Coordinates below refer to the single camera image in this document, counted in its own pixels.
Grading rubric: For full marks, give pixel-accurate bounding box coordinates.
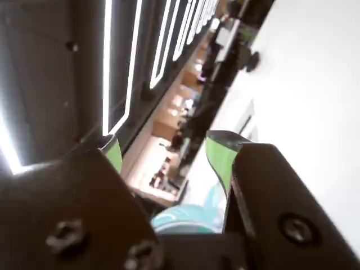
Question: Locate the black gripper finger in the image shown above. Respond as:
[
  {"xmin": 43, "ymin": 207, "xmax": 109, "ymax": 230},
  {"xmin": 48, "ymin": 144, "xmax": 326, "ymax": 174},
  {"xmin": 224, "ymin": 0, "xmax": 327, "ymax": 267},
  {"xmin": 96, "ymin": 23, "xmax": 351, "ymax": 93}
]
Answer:
[
  {"xmin": 206, "ymin": 130, "xmax": 360, "ymax": 270},
  {"xmin": 0, "ymin": 134, "xmax": 164, "ymax": 270}
]

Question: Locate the teal whale-shaped bin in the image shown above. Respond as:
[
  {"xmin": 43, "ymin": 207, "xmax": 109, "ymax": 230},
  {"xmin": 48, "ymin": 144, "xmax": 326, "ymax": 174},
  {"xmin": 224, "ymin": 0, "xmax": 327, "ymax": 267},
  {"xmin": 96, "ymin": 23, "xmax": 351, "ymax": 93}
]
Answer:
[{"xmin": 151, "ymin": 182, "xmax": 227, "ymax": 234}]

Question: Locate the black office chair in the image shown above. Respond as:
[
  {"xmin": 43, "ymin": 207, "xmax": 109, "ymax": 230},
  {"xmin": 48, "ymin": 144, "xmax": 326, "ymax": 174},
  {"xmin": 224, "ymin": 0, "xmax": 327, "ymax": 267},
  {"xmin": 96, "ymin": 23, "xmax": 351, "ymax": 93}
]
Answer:
[{"xmin": 238, "ymin": 46, "xmax": 261, "ymax": 73}]

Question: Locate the grey table cable cover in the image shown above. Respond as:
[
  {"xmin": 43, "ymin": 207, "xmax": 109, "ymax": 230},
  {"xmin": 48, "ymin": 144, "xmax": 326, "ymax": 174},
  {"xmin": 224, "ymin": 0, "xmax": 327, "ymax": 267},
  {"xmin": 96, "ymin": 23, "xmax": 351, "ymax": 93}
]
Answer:
[
  {"xmin": 236, "ymin": 100, "xmax": 255, "ymax": 135},
  {"xmin": 247, "ymin": 125, "xmax": 260, "ymax": 143}
]

